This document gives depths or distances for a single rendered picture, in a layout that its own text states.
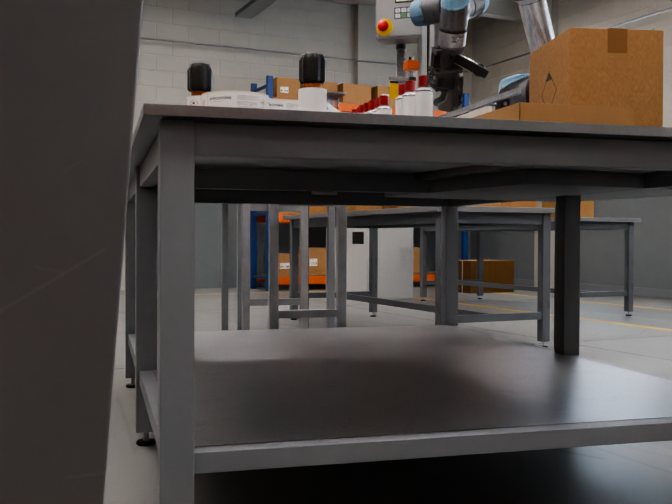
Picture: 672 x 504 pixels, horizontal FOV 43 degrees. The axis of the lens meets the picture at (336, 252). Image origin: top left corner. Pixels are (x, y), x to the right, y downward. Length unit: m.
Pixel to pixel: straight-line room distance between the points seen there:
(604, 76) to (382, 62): 9.39
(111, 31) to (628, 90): 1.89
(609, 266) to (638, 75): 7.81
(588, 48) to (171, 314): 1.24
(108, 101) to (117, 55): 0.02
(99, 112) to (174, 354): 1.11
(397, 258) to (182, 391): 7.09
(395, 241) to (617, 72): 6.44
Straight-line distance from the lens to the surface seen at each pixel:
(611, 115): 1.82
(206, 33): 10.81
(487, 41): 12.17
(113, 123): 0.44
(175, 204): 1.51
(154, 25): 10.66
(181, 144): 1.52
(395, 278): 8.54
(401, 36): 2.97
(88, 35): 0.43
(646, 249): 9.60
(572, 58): 2.20
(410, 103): 2.61
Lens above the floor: 0.60
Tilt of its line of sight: 1 degrees down
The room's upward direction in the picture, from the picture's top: straight up
